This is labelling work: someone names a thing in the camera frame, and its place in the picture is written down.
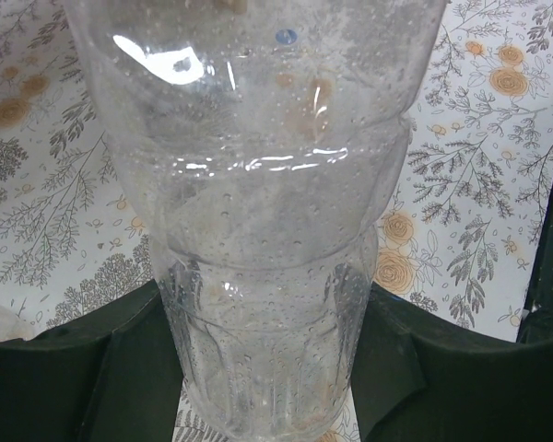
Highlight blue cap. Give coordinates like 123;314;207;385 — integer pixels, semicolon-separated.
275;29;298;45

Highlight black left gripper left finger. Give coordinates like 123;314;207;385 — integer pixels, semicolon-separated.
0;281;182;441

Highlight clear round bottle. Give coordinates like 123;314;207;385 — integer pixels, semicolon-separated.
64;1;446;441

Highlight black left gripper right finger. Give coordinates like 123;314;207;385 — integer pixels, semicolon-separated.
351;285;553;441

